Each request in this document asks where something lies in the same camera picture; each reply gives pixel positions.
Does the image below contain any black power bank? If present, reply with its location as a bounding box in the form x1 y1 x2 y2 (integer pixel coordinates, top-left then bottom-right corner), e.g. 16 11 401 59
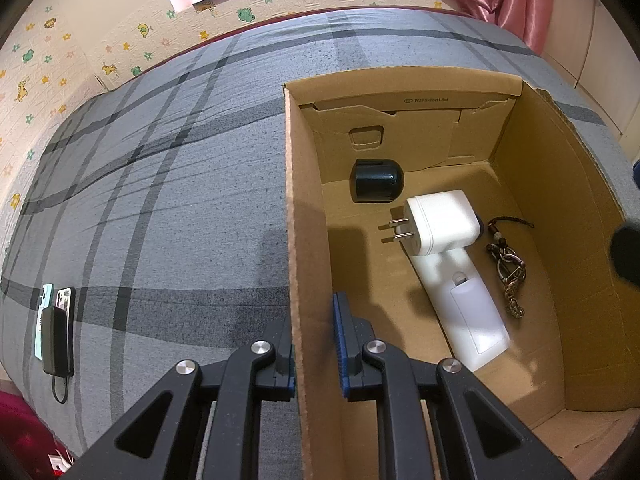
41 306 75 377

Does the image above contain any black round cylinder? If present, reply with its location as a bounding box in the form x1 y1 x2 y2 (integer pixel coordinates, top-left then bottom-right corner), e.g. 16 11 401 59
349 159 406 204

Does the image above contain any large white charger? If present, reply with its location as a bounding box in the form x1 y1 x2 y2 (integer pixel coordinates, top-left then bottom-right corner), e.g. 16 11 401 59
378 190 483 257

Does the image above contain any beige wardrobe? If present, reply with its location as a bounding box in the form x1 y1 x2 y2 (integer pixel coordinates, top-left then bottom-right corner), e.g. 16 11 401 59
539 0 640 161

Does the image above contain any red cloth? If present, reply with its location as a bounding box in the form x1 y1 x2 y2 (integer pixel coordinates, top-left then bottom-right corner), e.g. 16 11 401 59
0 379 82 480

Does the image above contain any brown cardboard box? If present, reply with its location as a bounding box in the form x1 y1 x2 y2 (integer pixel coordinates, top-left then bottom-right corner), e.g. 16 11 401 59
282 65 640 480

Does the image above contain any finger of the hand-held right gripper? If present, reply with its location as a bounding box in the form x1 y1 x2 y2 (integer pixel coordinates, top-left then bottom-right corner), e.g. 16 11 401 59
610 217 640 284

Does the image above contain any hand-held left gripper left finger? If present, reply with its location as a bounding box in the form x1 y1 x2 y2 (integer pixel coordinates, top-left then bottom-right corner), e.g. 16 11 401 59
65 317 299 480

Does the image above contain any black charging cable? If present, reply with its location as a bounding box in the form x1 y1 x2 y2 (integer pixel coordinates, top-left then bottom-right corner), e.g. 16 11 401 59
50 374 72 405

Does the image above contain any white oblong plastic case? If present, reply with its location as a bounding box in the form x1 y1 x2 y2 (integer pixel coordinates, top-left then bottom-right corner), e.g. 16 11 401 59
410 247 511 372

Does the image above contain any teal phone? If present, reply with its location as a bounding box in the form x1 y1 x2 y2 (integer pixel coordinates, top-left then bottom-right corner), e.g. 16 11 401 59
33 283 54 361

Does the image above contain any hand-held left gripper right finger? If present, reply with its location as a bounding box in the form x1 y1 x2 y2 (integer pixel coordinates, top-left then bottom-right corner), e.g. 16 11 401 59
332 291 576 480

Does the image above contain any metal keychain with charms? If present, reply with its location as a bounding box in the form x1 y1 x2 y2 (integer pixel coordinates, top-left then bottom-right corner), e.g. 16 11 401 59
485 216 536 320

